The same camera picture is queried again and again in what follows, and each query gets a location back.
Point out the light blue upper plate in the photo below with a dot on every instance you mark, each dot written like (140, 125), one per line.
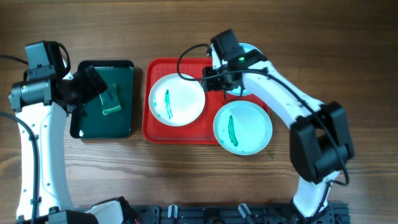
(248, 49)

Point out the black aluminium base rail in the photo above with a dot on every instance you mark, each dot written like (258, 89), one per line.
(334, 213)

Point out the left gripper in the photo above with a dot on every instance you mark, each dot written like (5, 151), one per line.
(90, 89)

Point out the light blue plate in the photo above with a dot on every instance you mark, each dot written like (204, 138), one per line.
(248, 49)
(242, 128)

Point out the red plastic tray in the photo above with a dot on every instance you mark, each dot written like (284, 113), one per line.
(200, 131)

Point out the black tray with green water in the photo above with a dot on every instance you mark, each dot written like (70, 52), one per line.
(90, 122)

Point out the white plate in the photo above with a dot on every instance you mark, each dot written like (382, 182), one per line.
(176, 100)

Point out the light blue lower plate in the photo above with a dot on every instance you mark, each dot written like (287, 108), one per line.
(242, 128)

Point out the green sponge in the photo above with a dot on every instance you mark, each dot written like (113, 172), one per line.
(110, 100)

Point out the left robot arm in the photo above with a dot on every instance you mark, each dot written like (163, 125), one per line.
(41, 104)

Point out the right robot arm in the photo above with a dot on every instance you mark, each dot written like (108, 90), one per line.
(320, 142)

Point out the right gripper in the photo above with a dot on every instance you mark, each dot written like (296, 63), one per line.
(208, 83)

